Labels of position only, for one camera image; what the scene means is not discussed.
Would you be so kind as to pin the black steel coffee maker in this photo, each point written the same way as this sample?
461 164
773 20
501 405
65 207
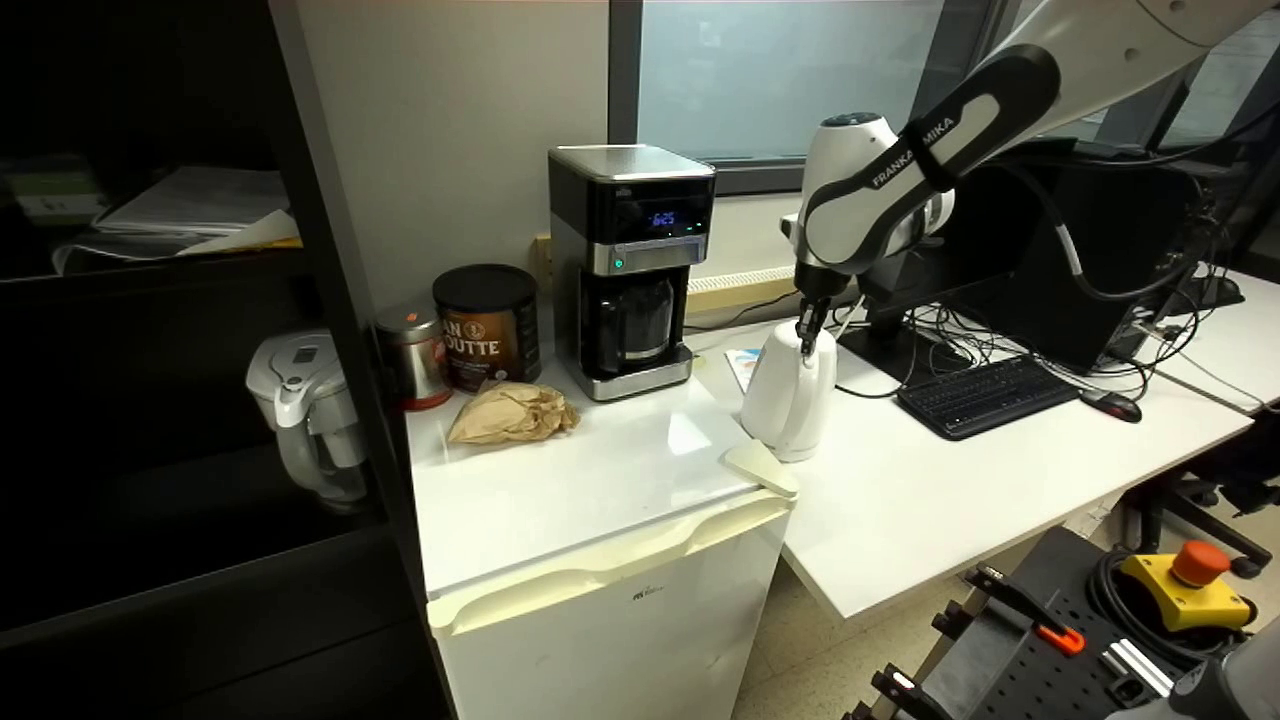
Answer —
630 221

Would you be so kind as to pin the white electric kettle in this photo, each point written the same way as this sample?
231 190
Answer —
784 399

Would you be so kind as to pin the black orange clamp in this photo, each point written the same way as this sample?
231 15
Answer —
1044 627
906 693

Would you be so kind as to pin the stack of papers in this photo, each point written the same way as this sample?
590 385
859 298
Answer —
188 212

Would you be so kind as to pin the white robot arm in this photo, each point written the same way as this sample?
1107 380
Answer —
1061 60

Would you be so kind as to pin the white mini fridge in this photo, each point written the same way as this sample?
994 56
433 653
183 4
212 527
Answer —
604 575

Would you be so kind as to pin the yellow emergency stop button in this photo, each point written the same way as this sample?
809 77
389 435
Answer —
1191 589

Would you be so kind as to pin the black shelf unit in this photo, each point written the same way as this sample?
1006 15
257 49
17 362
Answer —
152 552

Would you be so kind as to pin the brown paper bag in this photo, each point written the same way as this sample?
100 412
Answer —
509 412

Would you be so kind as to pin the black keyboard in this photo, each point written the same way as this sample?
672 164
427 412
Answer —
980 399

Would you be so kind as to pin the black computer monitor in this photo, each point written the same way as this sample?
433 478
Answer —
1044 246

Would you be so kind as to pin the small red metal can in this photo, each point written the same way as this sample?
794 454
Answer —
415 352

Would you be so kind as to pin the black coffee can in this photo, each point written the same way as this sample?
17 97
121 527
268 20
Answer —
489 324

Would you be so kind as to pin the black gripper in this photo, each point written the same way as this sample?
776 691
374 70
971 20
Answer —
816 294

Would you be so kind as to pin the white blue plastic packet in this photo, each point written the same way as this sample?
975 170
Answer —
740 362

